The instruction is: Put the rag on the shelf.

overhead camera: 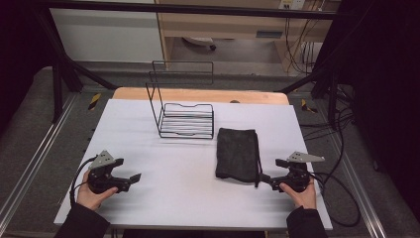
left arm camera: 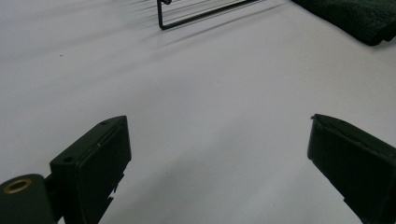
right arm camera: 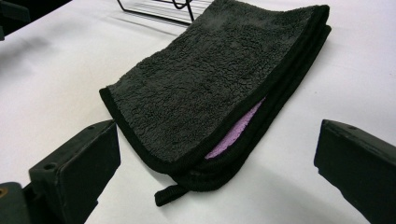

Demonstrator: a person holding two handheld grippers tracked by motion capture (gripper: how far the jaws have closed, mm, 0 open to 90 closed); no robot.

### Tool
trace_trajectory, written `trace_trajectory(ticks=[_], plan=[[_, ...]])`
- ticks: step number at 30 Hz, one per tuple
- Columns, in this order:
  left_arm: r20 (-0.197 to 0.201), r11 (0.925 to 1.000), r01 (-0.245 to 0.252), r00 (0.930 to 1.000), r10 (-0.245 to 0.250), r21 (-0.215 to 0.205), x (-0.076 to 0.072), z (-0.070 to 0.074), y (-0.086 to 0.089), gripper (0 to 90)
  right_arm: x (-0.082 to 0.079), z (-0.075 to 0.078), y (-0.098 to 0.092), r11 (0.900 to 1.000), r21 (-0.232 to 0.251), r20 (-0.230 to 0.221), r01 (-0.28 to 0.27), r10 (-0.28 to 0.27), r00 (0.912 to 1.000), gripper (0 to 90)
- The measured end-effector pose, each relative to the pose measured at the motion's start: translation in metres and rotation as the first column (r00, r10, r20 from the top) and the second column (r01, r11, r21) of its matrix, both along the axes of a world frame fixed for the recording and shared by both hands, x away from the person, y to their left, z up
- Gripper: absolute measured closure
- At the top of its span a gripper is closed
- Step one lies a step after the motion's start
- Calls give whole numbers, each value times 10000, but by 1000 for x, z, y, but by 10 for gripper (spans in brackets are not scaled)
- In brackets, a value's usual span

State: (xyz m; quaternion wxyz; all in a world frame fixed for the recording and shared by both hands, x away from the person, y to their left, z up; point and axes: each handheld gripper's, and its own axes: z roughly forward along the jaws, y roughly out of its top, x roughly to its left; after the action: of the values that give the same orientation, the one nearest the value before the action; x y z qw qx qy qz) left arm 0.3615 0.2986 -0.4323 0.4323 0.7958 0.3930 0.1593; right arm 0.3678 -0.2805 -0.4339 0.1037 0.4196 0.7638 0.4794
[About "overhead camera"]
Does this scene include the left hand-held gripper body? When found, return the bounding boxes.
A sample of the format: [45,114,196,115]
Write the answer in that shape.
[86,150,132,195]

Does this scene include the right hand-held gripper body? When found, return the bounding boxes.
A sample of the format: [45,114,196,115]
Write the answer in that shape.
[270,151,326,193]

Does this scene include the dark grey towel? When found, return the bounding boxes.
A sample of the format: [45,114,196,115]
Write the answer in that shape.
[215,127,264,188]

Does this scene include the black wire rack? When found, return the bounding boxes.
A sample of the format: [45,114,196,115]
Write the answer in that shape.
[145,59,215,140]

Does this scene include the person's right hand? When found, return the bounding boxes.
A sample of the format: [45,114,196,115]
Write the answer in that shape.
[279,177,318,210]

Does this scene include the person's left hand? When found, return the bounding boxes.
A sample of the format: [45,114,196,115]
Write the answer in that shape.
[76,170,119,212]

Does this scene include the white table board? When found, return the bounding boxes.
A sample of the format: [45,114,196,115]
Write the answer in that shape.
[53,98,334,231]

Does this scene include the yellow black tape marker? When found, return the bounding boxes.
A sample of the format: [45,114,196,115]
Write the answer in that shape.
[87,92,102,111]
[300,98,319,114]

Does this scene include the black metal stand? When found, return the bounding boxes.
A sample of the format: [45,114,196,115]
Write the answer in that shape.
[278,65,341,130]
[33,6,118,124]

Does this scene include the wooden table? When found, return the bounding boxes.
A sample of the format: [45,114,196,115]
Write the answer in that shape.
[112,86,290,106]

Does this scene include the dark curtain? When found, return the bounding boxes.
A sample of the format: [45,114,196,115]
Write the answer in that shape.
[316,0,420,212]
[0,0,53,133]

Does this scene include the white cabinet panel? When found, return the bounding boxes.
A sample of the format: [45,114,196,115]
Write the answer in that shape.
[49,8,164,63]

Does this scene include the chair base with caster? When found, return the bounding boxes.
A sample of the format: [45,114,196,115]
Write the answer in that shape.
[181,36,218,52]

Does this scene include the wooden desk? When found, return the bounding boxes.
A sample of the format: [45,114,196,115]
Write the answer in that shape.
[155,0,341,72]

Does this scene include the white power strip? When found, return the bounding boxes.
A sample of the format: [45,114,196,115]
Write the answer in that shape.
[278,0,306,10]

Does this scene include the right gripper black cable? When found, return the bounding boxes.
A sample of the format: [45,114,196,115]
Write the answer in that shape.
[308,171,362,228]

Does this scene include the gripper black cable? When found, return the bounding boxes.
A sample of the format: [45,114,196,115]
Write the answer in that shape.
[308,171,362,228]
[68,156,98,207]

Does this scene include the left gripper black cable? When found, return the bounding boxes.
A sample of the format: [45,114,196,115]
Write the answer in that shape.
[68,156,98,207]

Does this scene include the aluminium rail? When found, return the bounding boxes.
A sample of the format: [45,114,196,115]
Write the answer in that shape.
[325,132,387,238]
[0,93,78,226]

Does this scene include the black floor cables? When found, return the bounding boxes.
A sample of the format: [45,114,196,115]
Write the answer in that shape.
[298,83,356,186]

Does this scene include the hanging desk cables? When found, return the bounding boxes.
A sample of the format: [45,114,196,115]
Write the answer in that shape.
[284,18,323,74]

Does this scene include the black frame crossbar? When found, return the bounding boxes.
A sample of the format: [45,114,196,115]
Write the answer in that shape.
[33,0,345,20]

